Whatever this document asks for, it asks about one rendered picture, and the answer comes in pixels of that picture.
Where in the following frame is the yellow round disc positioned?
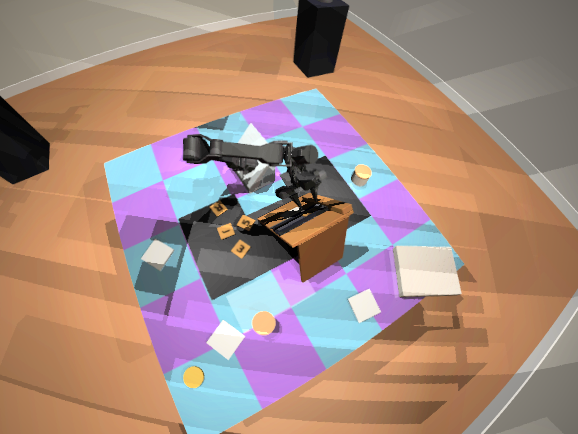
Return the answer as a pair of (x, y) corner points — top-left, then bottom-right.
(183, 366), (204, 388)

